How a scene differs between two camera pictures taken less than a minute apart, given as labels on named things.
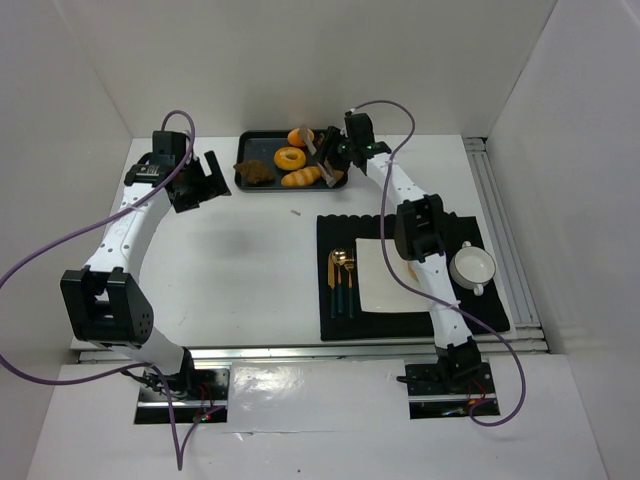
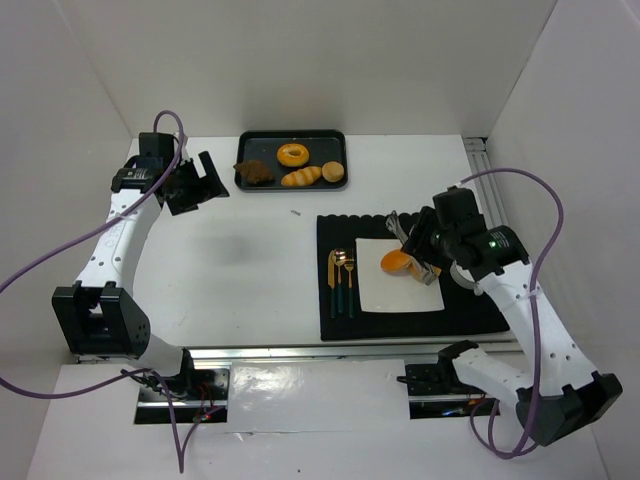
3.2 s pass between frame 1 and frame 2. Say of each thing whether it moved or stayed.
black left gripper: stayed
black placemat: stayed
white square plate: stayed
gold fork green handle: stayed
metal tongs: moved
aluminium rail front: stayed
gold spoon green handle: stayed
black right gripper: moved
